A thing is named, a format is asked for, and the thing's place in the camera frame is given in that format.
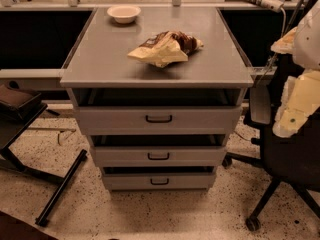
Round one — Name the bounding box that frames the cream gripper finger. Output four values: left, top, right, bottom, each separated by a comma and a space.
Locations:
271, 27, 297, 54
272, 109, 307, 138

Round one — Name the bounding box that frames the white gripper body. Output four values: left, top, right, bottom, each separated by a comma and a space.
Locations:
285, 70, 320, 119

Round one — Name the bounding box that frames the grey top drawer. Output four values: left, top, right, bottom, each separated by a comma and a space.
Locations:
74, 106, 242, 135

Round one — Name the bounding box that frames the grey drawer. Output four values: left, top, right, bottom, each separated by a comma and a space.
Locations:
74, 106, 242, 135
90, 146, 226, 167
102, 173, 216, 191

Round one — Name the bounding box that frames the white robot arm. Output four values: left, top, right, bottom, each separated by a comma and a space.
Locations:
271, 1, 320, 138

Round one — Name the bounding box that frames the grey drawer cabinet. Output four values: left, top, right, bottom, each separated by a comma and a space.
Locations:
61, 6, 253, 177

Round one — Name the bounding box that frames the grey middle drawer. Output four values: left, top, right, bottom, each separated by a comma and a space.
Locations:
90, 146, 226, 167

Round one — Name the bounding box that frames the grey bottom drawer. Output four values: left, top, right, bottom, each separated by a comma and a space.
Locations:
102, 173, 216, 191

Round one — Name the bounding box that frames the black office chair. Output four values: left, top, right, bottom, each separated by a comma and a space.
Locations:
222, 53, 320, 232

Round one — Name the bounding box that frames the yellow brown chip bag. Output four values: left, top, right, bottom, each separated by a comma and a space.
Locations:
127, 31, 204, 68

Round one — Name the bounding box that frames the white bowl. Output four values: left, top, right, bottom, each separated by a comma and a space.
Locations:
107, 5, 141, 24

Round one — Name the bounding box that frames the dark box on stand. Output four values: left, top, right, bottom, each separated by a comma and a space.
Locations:
0, 84, 41, 121

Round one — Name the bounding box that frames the black side table stand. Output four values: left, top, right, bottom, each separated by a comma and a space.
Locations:
0, 103, 87, 227

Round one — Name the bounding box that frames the grey cable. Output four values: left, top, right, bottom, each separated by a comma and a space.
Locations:
256, 0, 313, 85

